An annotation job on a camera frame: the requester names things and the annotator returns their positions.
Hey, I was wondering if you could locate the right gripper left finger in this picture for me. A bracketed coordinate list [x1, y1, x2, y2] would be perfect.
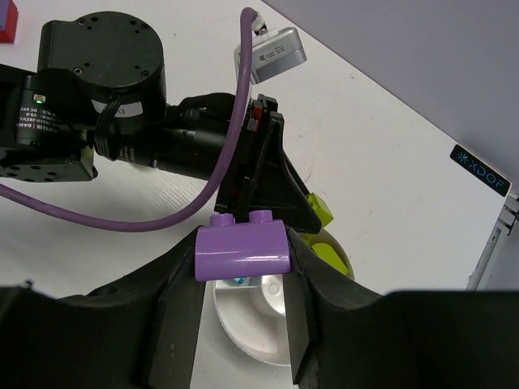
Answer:
[1, 233, 205, 388]

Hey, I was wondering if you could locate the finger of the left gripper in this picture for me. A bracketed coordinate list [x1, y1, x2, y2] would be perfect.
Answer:
[238, 113, 321, 234]

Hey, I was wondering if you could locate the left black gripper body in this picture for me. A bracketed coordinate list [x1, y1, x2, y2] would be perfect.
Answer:
[118, 96, 279, 215]

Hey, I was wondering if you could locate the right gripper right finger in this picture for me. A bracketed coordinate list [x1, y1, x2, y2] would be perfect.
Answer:
[283, 230, 518, 388]

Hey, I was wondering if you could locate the purple green lego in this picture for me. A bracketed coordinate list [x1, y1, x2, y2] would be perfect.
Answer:
[195, 210, 291, 281]

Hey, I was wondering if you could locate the green lego brick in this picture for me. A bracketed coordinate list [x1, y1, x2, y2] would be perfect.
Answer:
[301, 234, 350, 276]

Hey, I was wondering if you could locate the white round divided container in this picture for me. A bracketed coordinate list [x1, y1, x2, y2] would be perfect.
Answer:
[212, 230, 356, 365]

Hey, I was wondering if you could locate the purple and pink lego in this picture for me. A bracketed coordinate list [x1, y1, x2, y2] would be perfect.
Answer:
[0, 0, 19, 44]

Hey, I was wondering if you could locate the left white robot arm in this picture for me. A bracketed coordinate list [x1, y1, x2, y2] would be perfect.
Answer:
[1, 8, 324, 234]

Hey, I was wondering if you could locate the green flat lego plate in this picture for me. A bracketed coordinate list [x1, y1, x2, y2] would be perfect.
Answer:
[307, 193, 334, 231]

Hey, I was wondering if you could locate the right blue table label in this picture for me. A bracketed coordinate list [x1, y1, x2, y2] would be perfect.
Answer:
[449, 144, 511, 197]

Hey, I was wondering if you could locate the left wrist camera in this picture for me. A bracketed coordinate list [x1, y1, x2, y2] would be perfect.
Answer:
[234, 7, 307, 84]

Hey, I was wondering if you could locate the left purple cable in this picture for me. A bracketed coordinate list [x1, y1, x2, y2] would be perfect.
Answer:
[0, 6, 260, 233]

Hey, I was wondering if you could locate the aluminium table rail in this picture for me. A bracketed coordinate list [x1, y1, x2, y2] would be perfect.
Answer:
[467, 194, 518, 291]

